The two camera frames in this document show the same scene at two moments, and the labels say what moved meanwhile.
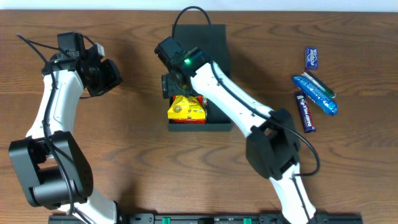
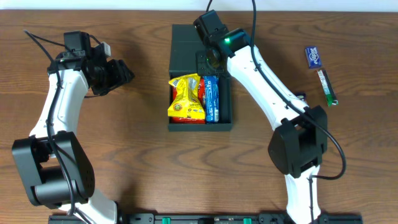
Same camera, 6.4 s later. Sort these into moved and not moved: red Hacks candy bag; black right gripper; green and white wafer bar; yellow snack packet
Moved: black right gripper; green and white wafer bar
Not moved: yellow snack packet; red Hacks candy bag
